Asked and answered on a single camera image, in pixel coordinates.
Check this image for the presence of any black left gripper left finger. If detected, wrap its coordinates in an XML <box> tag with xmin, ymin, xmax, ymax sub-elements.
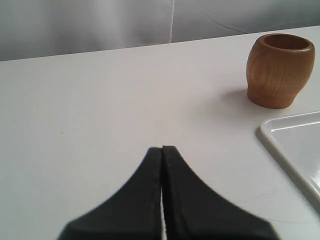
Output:
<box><xmin>58</xmin><ymin>147</ymin><xmax>162</xmax><ymax>240</ymax></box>

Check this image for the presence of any white plastic tray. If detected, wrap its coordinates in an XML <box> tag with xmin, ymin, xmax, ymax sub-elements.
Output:
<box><xmin>257</xmin><ymin>111</ymin><xmax>320</xmax><ymax>215</ymax></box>

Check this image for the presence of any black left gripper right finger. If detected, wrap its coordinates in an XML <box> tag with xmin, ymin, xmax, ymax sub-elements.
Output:
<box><xmin>162</xmin><ymin>146</ymin><xmax>279</xmax><ymax>240</ymax></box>

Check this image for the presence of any wooden mortar cup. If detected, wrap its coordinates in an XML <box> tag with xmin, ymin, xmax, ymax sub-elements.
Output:
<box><xmin>246</xmin><ymin>33</ymin><xmax>316</xmax><ymax>109</ymax></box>

